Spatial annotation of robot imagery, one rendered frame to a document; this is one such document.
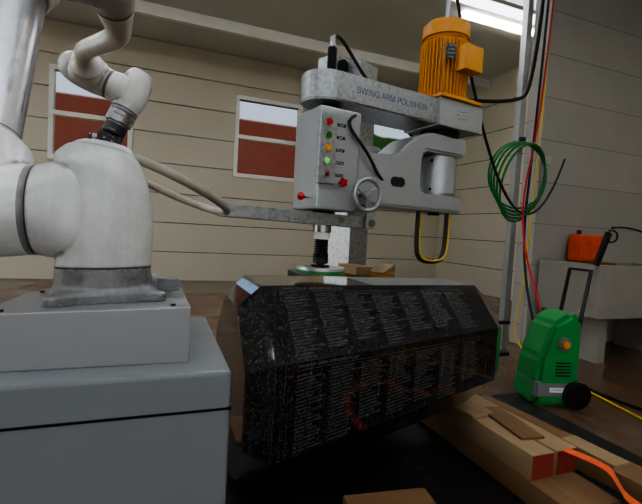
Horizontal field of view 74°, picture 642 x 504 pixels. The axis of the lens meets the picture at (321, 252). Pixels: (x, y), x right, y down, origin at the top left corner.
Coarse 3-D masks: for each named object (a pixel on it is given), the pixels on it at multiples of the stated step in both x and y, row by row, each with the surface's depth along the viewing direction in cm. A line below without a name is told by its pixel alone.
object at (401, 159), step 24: (360, 144) 178; (408, 144) 196; (432, 144) 202; (456, 144) 210; (360, 168) 182; (384, 168) 189; (408, 168) 196; (360, 192) 183; (384, 192) 190; (408, 192) 197
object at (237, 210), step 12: (240, 204) 160; (228, 216) 159; (240, 216) 161; (252, 216) 163; (264, 216) 166; (276, 216) 168; (288, 216) 171; (300, 216) 174; (312, 216) 176; (324, 216) 179; (336, 216) 182; (348, 216) 186
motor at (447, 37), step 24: (432, 24) 207; (456, 24) 203; (432, 48) 208; (456, 48) 201; (480, 48) 204; (432, 72) 207; (456, 72) 206; (480, 72) 205; (432, 96) 202; (456, 96) 202
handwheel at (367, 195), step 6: (360, 180) 175; (366, 180) 177; (372, 180) 178; (354, 186) 175; (360, 186) 176; (378, 186) 180; (354, 192) 174; (366, 192) 176; (372, 192) 178; (378, 192) 181; (354, 198) 174; (366, 198) 177; (378, 198) 181; (366, 204) 178; (378, 204) 180; (360, 210) 177; (366, 210) 178; (372, 210) 179
